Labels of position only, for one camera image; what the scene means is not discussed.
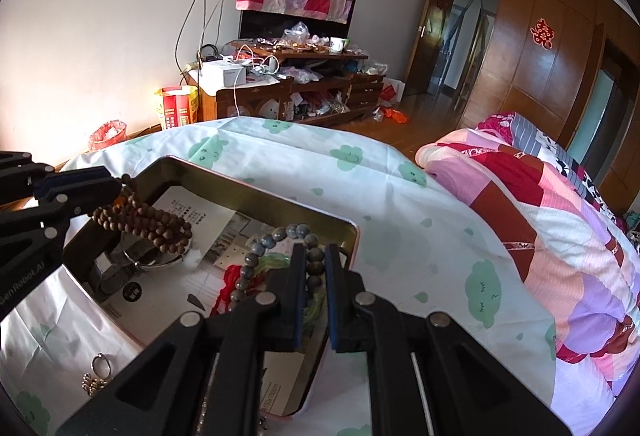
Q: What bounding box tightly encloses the gold bead chain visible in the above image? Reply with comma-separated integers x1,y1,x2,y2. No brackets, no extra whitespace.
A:
80,372,109,398

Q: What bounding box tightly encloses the white mug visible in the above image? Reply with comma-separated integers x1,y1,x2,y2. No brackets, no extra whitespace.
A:
329,37,348,55

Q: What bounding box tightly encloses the grey stone bead bracelet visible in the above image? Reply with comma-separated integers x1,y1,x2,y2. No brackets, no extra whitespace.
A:
228,222,327,312

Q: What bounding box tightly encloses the black television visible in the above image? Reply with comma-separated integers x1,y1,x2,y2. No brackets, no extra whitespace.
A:
239,0,356,40

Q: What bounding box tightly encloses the red double happiness decal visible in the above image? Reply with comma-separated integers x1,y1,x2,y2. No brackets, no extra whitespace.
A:
529,18,555,50

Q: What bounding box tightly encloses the pink patchwork quilt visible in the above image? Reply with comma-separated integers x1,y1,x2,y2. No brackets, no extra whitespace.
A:
416,112,639,435

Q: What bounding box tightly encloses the cloud print white tablecloth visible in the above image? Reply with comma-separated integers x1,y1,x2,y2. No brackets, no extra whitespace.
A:
1,118,555,435

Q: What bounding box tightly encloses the wooden TV cabinet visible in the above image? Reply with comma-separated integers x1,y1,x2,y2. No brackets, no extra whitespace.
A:
183,40,386,125

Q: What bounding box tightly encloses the printed paper sheet in tin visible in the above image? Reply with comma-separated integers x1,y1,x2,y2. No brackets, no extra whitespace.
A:
101,186,328,416

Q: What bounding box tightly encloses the white box on cabinet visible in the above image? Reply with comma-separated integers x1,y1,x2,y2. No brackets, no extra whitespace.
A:
200,60,246,96

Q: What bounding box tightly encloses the wooden door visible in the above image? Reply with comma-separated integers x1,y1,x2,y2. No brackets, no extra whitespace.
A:
405,0,454,96

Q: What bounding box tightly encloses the red yellow carton box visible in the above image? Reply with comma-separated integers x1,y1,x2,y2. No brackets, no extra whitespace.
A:
154,85,198,130

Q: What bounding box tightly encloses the brown wooden bead bracelet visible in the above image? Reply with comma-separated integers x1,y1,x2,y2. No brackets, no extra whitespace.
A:
91,172,194,256

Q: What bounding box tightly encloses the orange object on floor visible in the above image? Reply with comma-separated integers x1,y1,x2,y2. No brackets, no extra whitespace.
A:
382,108,409,124

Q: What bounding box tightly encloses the pink Genji tin box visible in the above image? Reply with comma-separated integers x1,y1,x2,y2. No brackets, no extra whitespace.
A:
62,155,362,418

